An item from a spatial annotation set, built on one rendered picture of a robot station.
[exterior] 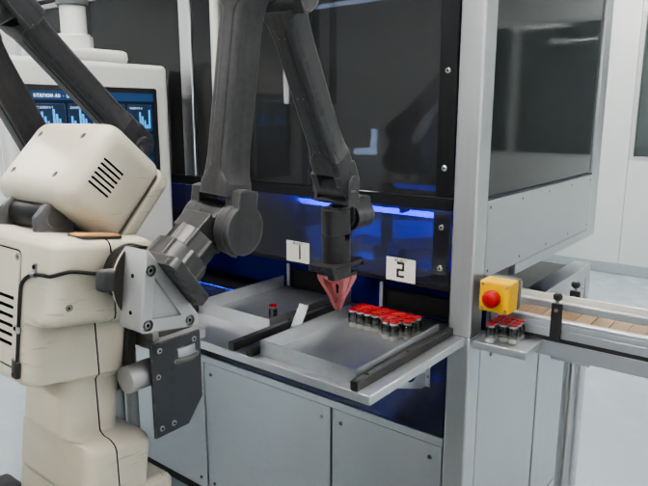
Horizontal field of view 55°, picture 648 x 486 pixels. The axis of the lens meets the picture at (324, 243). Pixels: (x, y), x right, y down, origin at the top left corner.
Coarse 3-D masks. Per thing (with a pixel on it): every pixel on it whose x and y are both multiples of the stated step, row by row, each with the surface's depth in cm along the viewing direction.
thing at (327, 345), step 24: (336, 312) 158; (288, 336) 144; (312, 336) 149; (336, 336) 149; (360, 336) 149; (288, 360) 132; (312, 360) 128; (336, 360) 134; (360, 360) 134; (384, 360) 129
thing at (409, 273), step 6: (390, 258) 157; (396, 258) 156; (402, 258) 155; (390, 264) 157; (396, 264) 156; (408, 264) 154; (414, 264) 153; (390, 270) 158; (408, 270) 154; (414, 270) 153; (390, 276) 158; (408, 276) 155; (414, 276) 153; (408, 282) 155; (414, 282) 154
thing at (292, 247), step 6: (288, 240) 178; (288, 246) 178; (294, 246) 177; (306, 246) 174; (288, 252) 178; (294, 252) 177; (306, 252) 174; (288, 258) 179; (294, 258) 177; (306, 258) 175
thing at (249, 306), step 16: (240, 288) 178; (256, 288) 183; (272, 288) 189; (288, 288) 189; (208, 304) 164; (224, 304) 174; (240, 304) 174; (256, 304) 174; (288, 304) 174; (304, 304) 174; (320, 304) 166; (240, 320) 157; (256, 320) 153; (272, 320) 152
